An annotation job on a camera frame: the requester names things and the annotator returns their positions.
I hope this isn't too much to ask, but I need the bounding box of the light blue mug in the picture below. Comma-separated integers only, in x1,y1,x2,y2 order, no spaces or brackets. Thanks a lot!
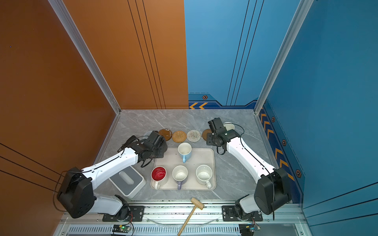
178,143,192,163

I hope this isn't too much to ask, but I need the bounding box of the aluminium front rail frame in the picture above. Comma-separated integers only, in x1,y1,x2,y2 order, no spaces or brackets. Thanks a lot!
54,201,312,236

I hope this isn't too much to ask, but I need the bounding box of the white mug purple handle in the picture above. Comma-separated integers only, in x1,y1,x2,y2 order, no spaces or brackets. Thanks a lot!
172,165,189,190

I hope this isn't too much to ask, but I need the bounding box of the tan woven rattan coaster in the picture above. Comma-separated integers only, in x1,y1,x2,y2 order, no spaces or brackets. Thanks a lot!
172,130,187,143

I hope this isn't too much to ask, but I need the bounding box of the right green circuit board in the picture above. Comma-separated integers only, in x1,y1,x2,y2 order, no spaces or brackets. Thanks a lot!
239,224,258,236

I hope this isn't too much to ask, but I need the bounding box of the large white mug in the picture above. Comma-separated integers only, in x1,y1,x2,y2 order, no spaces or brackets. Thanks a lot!
195,165,213,189

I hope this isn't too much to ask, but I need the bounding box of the glossy brown round coaster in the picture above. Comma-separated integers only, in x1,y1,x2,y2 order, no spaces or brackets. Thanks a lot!
158,128,172,141

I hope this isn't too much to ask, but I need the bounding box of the aluminium corner post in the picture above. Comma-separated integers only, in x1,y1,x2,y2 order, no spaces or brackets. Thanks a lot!
254,0,314,115
48,0,121,115

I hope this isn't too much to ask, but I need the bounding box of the left green circuit board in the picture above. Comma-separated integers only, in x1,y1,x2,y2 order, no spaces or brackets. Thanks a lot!
112,224,133,236

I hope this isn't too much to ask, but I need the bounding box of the round dark cork coaster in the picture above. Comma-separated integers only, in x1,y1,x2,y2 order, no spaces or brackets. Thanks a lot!
202,129,212,141

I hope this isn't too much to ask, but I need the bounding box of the red inside white mug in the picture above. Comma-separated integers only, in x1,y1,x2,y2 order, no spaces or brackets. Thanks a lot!
151,166,168,190

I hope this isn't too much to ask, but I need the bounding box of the green circuit board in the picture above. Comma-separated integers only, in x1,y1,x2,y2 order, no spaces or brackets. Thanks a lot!
112,224,133,236
239,224,258,236

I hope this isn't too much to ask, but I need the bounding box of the aluminium corner post left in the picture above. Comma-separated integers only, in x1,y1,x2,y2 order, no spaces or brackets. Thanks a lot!
48,0,121,115

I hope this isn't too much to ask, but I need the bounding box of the wooden mallet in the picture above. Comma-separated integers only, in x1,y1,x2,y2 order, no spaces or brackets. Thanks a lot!
177,197,204,236

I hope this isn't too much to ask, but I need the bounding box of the aluminium corner post right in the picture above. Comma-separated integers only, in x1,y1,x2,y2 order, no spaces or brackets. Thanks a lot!
254,0,314,115

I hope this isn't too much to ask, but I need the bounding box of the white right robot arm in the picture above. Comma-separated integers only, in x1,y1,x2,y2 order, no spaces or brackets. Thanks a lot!
206,118,292,221

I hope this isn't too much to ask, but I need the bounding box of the white woven round coaster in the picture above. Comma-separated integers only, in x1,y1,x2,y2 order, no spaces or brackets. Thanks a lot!
187,130,202,143

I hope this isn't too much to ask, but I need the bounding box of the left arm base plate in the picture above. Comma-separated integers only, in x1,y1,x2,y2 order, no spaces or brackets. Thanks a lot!
102,206,145,222

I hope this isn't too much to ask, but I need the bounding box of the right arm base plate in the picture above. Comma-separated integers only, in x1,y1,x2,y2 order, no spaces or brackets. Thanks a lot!
221,205,263,222

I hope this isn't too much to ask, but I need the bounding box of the beige serving tray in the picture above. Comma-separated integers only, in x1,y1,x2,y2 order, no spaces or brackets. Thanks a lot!
151,147,217,191

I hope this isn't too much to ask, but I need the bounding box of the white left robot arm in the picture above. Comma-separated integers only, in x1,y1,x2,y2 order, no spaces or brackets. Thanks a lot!
56,131,168,221

